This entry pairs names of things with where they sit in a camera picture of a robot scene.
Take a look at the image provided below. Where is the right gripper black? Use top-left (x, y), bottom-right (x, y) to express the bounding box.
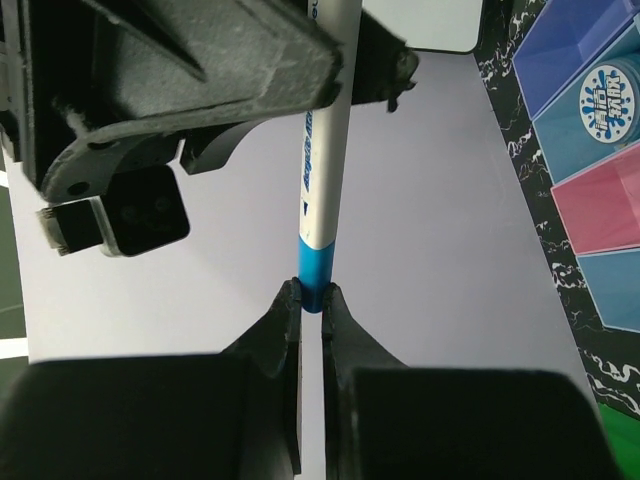
top-left (1, 1), bottom-right (343, 200)

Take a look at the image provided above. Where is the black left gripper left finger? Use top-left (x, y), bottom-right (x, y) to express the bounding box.
top-left (1, 279), bottom-right (301, 479)

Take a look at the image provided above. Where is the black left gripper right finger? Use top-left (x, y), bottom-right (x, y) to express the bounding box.
top-left (322, 284), bottom-right (622, 479)

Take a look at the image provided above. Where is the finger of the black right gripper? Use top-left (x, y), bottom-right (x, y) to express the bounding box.
top-left (351, 11), bottom-right (419, 113)

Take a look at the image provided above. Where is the white marker blue cap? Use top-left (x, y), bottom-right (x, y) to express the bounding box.
top-left (298, 1), bottom-right (362, 314)

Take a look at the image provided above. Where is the purple drawer box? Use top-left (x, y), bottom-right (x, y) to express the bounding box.
top-left (513, 1), bottom-right (639, 119)

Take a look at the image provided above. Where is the light blue drawer box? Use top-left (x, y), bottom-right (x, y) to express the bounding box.
top-left (533, 23), bottom-right (639, 184)

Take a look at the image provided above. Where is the blue cleaning gel jar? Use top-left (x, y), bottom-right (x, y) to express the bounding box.
top-left (579, 52), bottom-right (639, 146)

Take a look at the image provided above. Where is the pink drawer box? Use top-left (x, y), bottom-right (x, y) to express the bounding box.
top-left (551, 144), bottom-right (639, 255)

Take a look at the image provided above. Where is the sky blue drawer box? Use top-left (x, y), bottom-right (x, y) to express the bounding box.
top-left (577, 248), bottom-right (640, 333)

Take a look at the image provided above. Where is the black marble pattern mat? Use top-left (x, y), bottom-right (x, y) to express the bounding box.
top-left (474, 1), bottom-right (639, 419)

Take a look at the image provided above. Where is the bright green plastic folder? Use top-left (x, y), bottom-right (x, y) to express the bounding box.
top-left (598, 403), bottom-right (640, 480)

